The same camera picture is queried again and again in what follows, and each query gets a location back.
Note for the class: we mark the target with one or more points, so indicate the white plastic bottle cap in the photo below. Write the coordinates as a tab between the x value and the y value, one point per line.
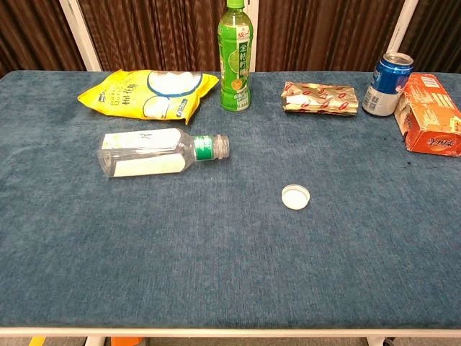
295	197

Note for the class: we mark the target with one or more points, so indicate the clear plastic water bottle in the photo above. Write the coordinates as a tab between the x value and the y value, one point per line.
144	155

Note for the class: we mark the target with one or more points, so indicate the green tea drink bottle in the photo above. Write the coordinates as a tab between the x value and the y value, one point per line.
236	65

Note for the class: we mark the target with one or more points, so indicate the blue white soda can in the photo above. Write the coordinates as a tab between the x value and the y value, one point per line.
387	79

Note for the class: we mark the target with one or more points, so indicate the blue fabric table cloth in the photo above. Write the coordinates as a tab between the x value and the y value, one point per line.
230	252

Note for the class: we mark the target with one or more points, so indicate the gold red foil packet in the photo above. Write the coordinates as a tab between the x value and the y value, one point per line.
320	99

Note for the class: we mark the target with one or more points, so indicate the yellow snack bag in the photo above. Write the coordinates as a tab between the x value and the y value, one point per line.
126	97

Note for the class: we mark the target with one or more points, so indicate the brown pleated curtain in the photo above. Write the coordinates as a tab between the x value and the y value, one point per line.
151	32

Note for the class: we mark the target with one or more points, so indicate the orange object under table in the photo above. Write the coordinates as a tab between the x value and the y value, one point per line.
125	341

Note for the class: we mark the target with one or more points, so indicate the orange cardboard box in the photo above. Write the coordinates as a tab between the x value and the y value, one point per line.
428	115

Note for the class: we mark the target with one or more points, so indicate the yellow object under table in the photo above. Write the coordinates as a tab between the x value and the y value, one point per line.
37	341

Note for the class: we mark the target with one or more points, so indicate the white vertical frame post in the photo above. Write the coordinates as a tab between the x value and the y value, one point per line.
255	36

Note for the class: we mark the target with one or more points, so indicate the white table frame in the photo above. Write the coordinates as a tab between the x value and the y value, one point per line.
230	332

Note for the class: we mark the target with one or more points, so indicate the white slanted frame post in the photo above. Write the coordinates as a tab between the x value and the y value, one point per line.
81	36
401	29

